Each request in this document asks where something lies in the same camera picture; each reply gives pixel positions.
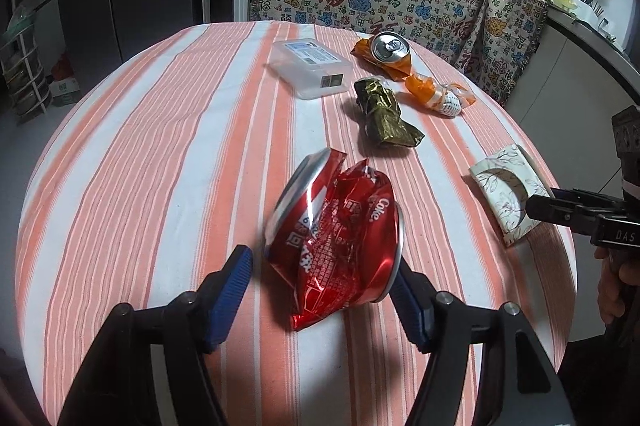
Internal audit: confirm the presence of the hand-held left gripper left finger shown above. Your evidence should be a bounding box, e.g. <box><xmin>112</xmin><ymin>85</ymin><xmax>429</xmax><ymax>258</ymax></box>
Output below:
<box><xmin>50</xmin><ymin>245</ymin><xmax>254</xmax><ymax>426</ymax></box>

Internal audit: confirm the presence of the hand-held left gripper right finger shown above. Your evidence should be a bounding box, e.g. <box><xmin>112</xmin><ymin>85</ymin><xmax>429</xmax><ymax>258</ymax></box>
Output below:
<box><xmin>390</xmin><ymin>256</ymin><xmax>573</xmax><ymax>426</ymax></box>

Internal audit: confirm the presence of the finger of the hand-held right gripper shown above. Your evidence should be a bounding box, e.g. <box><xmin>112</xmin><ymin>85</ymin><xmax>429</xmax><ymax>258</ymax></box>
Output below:
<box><xmin>550</xmin><ymin>187</ymin><xmax>627</xmax><ymax>213</ymax></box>
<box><xmin>525</xmin><ymin>195</ymin><xmax>601</xmax><ymax>236</ymax></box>

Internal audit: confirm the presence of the floral paper tissue pack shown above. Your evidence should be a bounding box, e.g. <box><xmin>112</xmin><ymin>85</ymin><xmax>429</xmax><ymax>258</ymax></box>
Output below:
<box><xmin>469</xmin><ymin>145</ymin><xmax>556</xmax><ymax>248</ymax></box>

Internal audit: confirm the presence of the crushed red soda can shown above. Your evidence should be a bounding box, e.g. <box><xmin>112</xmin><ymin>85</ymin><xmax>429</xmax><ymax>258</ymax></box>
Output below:
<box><xmin>264</xmin><ymin>147</ymin><xmax>404</xmax><ymax>332</ymax></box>

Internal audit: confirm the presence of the person's right hand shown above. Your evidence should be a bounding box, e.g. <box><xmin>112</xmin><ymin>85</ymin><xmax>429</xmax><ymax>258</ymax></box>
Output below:
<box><xmin>597</xmin><ymin>251</ymin><xmax>632</xmax><ymax>326</ymax></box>

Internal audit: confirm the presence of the kitchen counter with cabinets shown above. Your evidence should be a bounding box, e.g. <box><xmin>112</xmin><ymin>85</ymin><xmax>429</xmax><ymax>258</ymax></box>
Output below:
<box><xmin>505</xmin><ymin>4</ymin><xmax>640</xmax><ymax>187</ymax></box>

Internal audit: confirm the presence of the orange striped tablecloth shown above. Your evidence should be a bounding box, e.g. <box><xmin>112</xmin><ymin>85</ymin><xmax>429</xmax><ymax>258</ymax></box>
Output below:
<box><xmin>15</xmin><ymin>20</ymin><xmax>578</xmax><ymax>426</ymax></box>

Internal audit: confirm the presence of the orange white snack wrapper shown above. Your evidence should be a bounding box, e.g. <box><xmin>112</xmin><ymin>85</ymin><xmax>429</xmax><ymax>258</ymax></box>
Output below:
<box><xmin>404</xmin><ymin>75</ymin><xmax>476</xmax><ymax>120</ymax></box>

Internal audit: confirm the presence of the narrow printed patterned cloth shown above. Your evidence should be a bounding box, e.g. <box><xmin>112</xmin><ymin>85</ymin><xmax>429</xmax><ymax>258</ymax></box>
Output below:
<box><xmin>452</xmin><ymin>0</ymin><xmax>551</xmax><ymax>107</ymax></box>

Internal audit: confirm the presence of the crumpled gold wrapper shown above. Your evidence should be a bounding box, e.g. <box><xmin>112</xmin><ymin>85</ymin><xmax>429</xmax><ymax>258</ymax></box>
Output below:
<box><xmin>354</xmin><ymin>76</ymin><xmax>426</xmax><ymax>149</ymax></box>

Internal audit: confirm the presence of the crushed orange soda can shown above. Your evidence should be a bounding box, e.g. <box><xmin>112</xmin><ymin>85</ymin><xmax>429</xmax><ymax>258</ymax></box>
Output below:
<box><xmin>350</xmin><ymin>31</ymin><xmax>414</xmax><ymax>81</ymax></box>

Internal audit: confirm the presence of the clear plastic box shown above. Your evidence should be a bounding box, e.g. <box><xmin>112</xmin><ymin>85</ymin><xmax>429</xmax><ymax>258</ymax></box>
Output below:
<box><xmin>267</xmin><ymin>39</ymin><xmax>351</xmax><ymax>100</ymax></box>

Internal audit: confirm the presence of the green white cardboard box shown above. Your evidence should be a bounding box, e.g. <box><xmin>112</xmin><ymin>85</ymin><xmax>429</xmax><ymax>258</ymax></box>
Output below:
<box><xmin>47</xmin><ymin>76</ymin><xmax>82</xmax><ymax>107</ymax></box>

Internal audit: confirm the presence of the white tiered storage rack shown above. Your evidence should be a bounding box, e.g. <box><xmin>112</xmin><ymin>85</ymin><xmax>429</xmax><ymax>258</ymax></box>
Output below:
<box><xmin>0</xmin><ymin>1</ymin><xmax>49</xmax><ymax>120</ymax></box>

